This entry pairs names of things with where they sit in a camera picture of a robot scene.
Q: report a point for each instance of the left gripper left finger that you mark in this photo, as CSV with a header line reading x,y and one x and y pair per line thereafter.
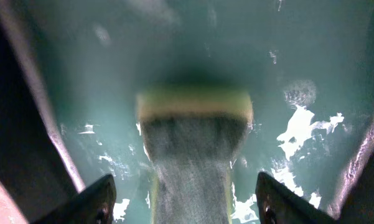
x,y
94,205

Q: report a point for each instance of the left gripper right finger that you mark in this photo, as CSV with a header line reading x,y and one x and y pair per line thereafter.
x,y
278,205

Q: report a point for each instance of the green yellow sponge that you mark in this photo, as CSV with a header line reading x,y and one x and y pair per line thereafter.
x,y
191,134

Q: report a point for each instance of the red plastic tray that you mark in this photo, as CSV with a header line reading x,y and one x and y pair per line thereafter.
x,y
9,211

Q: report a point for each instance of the dark green water tray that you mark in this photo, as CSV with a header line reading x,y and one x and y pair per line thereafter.
x,y
70,72

